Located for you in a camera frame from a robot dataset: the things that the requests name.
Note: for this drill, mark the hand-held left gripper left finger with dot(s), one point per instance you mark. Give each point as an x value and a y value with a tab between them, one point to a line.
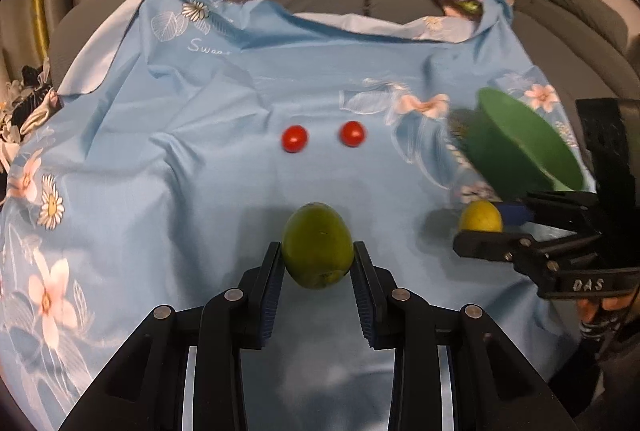
267	296

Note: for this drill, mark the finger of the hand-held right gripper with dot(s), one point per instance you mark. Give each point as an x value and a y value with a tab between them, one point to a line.
485	245
515	213

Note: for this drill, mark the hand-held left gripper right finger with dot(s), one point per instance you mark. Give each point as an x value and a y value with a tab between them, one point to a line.
367	306

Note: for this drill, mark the yellow green fruit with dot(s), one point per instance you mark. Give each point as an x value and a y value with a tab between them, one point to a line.
480	216

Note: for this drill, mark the green bowl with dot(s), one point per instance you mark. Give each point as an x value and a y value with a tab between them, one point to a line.
510	146

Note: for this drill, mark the green round fruit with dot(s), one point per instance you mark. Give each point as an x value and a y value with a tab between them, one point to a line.
315	241

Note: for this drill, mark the small red tomato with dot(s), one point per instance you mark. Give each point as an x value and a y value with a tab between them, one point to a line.
294	138
352	133

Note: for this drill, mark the person's right hand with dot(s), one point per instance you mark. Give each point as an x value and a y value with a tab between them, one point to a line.
589	306

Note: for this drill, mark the light blue floral cloth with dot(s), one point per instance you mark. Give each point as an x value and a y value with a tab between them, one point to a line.
175	161

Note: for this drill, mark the black white patterned cloth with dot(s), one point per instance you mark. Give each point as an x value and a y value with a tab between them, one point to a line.
25	106

